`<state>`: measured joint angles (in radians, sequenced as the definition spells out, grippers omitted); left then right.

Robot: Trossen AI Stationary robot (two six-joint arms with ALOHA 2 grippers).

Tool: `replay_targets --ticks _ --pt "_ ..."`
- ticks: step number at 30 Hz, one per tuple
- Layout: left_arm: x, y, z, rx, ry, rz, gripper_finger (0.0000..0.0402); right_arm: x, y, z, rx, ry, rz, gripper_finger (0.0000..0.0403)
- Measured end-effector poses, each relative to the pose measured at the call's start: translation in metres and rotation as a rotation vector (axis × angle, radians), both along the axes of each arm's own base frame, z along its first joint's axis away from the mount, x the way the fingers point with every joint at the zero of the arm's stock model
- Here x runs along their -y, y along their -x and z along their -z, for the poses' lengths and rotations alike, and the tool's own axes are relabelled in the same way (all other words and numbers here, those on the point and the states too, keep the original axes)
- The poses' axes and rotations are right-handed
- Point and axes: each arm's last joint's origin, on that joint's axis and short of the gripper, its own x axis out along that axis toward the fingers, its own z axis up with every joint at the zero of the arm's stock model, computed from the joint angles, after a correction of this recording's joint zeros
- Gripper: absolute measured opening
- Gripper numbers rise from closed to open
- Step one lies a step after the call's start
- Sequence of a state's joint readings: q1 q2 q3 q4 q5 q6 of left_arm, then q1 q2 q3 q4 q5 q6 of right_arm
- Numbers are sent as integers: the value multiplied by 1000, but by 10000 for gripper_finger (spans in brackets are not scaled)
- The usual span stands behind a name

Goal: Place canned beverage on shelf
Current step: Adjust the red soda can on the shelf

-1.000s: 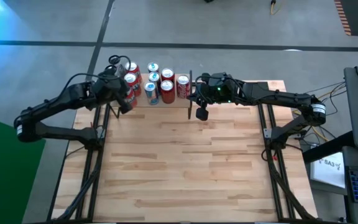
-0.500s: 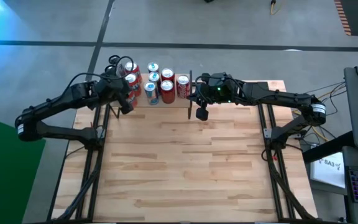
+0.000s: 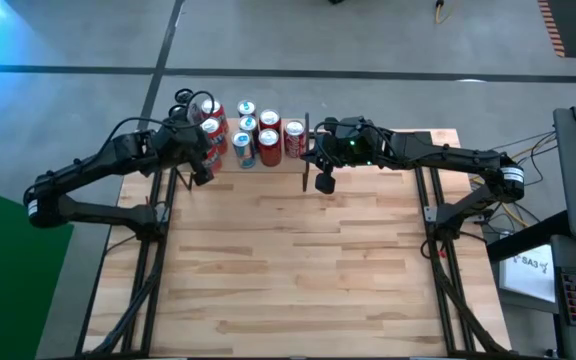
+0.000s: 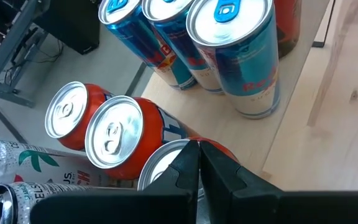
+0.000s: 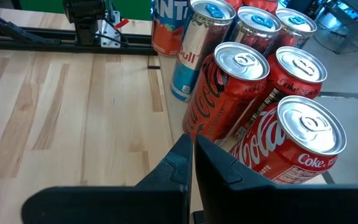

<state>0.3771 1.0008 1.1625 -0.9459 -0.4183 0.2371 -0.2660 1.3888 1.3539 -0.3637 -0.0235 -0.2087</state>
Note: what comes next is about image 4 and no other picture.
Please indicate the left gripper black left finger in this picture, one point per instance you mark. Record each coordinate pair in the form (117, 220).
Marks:
(120, 208)

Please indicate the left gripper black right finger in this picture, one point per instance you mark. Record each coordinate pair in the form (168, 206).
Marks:
(275, 208)

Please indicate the red soda can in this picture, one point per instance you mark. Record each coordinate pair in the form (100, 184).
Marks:
(160, 165)
(287, 25)

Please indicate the orange Fanta can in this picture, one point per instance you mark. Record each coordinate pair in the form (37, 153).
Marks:
(120, 133)
(70, 112)

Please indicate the white Celsius can black lid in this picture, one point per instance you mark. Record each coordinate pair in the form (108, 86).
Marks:
(26, 196)
(42, 165)

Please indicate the silver blue Red Bull can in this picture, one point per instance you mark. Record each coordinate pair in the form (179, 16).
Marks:
(179, 40)
(135, 37)
(244, 62)

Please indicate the black floor box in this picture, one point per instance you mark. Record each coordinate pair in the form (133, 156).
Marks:
(73, 21)

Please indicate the grey metal stand frame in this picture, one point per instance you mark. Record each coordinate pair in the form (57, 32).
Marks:
(5, 53)

